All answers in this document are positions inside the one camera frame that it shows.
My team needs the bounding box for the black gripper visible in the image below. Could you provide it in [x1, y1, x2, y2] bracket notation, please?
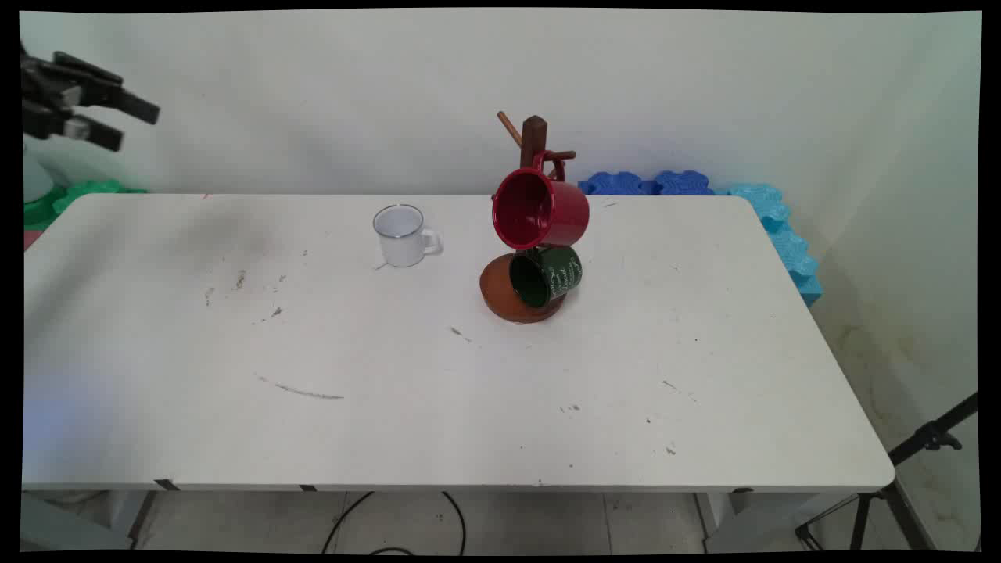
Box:
[21, 48, 162, 153]

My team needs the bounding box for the red enamel mug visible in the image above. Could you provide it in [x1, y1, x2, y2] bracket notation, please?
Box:
[491, 150, 590, 251]

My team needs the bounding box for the green foam mat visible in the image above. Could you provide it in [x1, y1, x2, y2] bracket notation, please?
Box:
[23, 179, 149, 232]

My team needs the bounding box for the white enamel mug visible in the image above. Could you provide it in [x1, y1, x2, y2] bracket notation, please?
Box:
[372, 204, 444, 269]

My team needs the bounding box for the grey table leg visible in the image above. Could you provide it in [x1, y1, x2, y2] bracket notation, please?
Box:
[694, 491, 755, 553]
[125, 490, 160, 550]

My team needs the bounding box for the brown wooden mug tree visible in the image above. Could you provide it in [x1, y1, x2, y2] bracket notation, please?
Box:
[479, 111, 578, 325]

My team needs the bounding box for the dark green enamel mug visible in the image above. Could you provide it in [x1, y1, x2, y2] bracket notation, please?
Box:
[508, 245, 584, 309]

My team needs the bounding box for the dark blue foam mat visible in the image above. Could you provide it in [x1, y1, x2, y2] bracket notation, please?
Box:
[578, 170, 715, 197]

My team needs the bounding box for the light blue foam mat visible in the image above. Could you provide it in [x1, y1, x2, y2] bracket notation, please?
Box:
[712, 182, 824, 308]

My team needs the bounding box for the black tripod stand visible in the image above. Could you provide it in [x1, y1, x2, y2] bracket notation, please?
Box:
[795, 393, 979, 553]

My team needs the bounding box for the black cable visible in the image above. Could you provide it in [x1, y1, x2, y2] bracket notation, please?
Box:
[321, 490, 468, 557]

